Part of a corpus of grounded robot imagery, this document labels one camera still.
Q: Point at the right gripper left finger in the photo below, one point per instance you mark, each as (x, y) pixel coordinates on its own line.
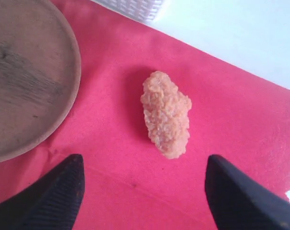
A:
(51, 203)

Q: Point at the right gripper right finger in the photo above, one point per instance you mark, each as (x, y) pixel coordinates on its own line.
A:
(237, 202)

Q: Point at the fried breaded nugget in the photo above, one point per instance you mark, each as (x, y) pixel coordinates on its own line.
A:
(165, 110)

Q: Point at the brown round plate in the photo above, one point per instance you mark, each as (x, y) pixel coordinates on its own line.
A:
(40, 70)

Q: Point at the red table cloth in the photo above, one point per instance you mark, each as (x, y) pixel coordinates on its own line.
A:
(129, 184)

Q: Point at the white perforated plastic basket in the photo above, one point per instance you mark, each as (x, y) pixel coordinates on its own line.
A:
(139, 10)

